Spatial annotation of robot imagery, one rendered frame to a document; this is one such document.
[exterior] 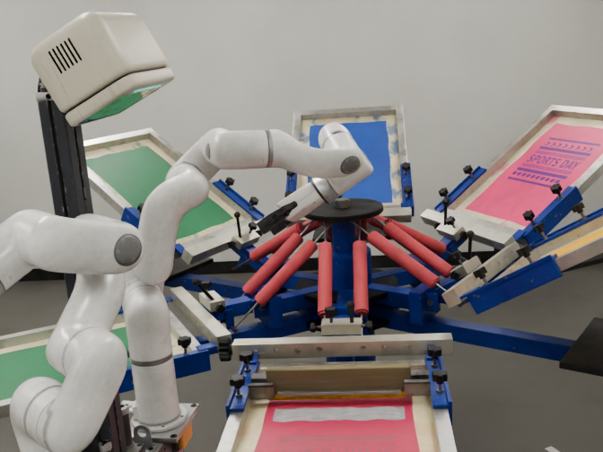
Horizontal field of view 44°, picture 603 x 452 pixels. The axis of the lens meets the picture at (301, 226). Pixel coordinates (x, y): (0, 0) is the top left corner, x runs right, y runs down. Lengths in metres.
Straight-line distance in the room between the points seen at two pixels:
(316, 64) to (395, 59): 0.62
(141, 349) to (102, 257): 0.52
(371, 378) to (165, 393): 0.66
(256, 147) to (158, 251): 0.30
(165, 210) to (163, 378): 0.38
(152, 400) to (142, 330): 0.17
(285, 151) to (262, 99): 4.52
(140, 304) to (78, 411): 0.46
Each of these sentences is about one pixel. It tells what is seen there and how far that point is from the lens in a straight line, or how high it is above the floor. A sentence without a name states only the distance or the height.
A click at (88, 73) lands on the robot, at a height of 1.94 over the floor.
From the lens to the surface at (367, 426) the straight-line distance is 2.06.
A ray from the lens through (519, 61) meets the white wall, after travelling 6.17.
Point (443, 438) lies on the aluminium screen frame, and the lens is 1.94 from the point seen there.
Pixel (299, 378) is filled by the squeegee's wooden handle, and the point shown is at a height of 1.03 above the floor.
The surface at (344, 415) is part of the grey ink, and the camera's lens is 2.10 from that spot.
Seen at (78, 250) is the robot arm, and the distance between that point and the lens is 1.18.
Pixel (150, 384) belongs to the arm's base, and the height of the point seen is 1.25.
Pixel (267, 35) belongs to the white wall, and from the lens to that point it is 6.11.
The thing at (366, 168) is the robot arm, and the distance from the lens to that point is 1.73.
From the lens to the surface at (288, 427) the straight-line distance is 2.08.
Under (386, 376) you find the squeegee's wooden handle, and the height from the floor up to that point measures 1.03.
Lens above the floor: 1.98
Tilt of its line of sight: 15 degrees down
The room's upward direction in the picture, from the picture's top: 4 degrees counter-clockwise
